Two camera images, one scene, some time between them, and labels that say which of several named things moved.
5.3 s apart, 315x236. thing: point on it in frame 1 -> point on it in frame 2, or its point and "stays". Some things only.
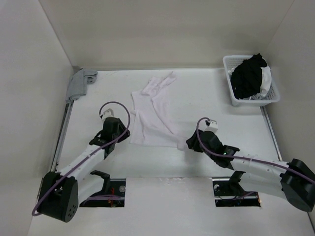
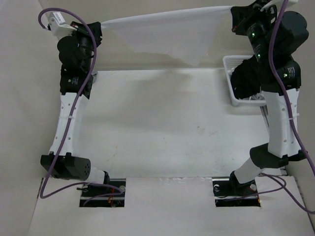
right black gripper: (192, 143) -> (243, 15)
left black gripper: (121, 127) -> (96, 30)
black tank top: (246, 77) stays
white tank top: (153, 124) -> (187, 35)
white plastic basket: (272, 96) stays
